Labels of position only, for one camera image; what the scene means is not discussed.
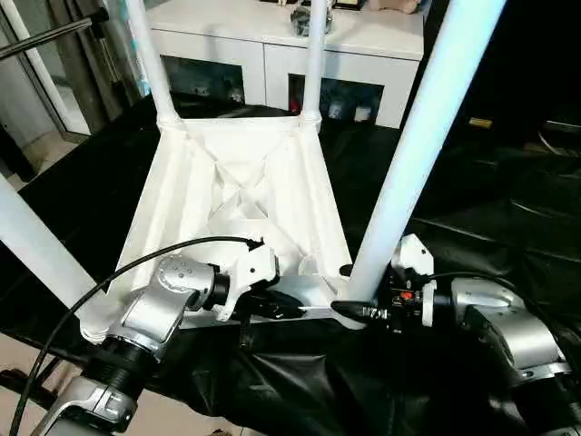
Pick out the white plastic table top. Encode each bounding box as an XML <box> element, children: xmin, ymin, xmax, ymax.
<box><xmin>77</xmin><ymin>114</ymin><xmax>373</xmax><ymax>344</ymax></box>

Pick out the white plastic table leg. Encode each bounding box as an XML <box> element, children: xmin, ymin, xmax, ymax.
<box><xmin>302</xmin><ymin>0</ymin><xmax>330</xmax><ymax>130</ymax></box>
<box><xmin>0</xmin><ymin>173</ymin><xmax>112</xmax><ymax>339</ymax></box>
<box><xmin>345</xmin><ymin>0</ymin><xmax>507</xmax><ymax>314</ymax></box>
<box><xmin>125</xmin><ymin>0</ymin><xmax>182</xmax><ymax>130</ymax></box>

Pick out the black plastic mat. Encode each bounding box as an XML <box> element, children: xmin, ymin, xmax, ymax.
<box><xmin>0</xmin><ymin>91</ymin><xmax>581</xmax><ymax>436</ymax></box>

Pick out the black flat device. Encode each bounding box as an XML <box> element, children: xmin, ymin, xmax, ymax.
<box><xmin>545</xmin><ymin>114</ymin><xmax>581</xmax><ymax>135</ymax></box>

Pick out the black tripod stand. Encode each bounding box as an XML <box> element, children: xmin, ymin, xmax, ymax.
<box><xmin>0</xmin><ymin>363</ymin><xmax>55</xmax><ymax>401</ymax></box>

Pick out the white cabinet with glass doors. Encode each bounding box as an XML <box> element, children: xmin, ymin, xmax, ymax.
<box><xmin>145</xmin><ymin>0</ymin><xmax>426</xmax><ymax>128</ymax></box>

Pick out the black tall cabinet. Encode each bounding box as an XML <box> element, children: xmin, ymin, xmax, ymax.
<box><xmin>404</xmin><ymin>0</ymin><xmax>581</xmax><ymax>146</ymax></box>

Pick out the grey bundle on cabinet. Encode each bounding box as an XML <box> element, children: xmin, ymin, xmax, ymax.
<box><xmin>290</xmin><ymin>5</ymin><xmax>333</xmax><ymax>37</ymax></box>

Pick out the grey curtain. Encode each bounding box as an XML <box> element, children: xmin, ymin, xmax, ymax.
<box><xmin>54</xmin><ymin>0</ymin><xmax>151</xmax><ymax>110</ymax></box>

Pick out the grey metal pole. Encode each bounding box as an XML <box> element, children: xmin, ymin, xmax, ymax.
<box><xmin>0</xmin><ymin>9</ymin><xmax>110</xmax><ymax>61</ymax></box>

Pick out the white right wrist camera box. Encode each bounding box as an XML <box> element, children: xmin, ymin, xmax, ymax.
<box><xmin>390</xmin><ymin>233</ymin><xmax>437</xmax><ymax>330</ymax></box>

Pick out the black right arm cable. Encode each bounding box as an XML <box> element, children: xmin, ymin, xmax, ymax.
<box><xmin>422</xmin><ymin>271</ymin><xmax>581</xmax><ymax>364</ymax></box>

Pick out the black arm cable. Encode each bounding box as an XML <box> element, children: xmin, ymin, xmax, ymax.
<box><xmin>422</xmin><ymin>271</ymin><xmax>581</xmax><ymax>364</ymax></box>
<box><xmin>7</xmin><ymin>236</ymin><xmax>266</xmax><ymax>436</ymax></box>

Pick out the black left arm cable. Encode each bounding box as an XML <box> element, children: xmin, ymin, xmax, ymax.
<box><xmin>7</xmin><ymin>236</ymin><xmax>266</xmax><ymax>436</ymax></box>

